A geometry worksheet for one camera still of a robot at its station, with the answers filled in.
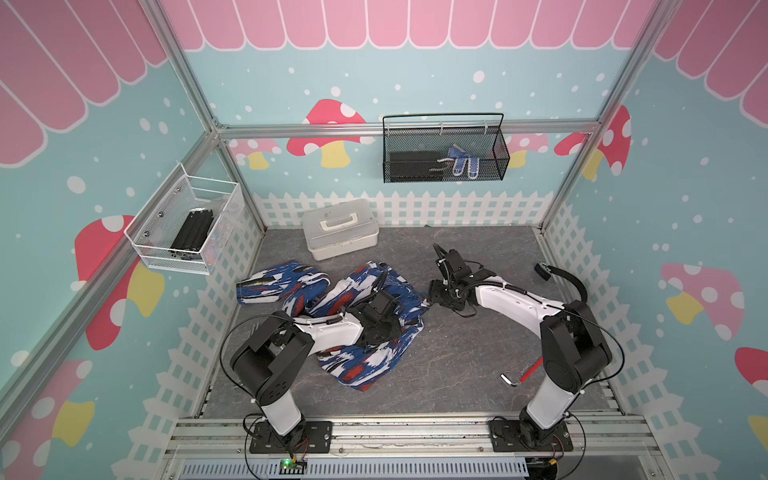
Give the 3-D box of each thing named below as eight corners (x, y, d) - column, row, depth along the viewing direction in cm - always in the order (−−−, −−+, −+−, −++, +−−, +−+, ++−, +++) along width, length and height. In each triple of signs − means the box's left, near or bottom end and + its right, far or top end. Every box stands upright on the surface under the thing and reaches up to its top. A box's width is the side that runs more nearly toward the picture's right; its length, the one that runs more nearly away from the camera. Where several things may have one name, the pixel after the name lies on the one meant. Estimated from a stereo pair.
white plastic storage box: (305, 262, 113) (297, 238, 102) (315, 222, 126) (308, 198, 116) (376, 262, 113) (374, 238, 102) (378, 222, 126) (377, 198, 116)
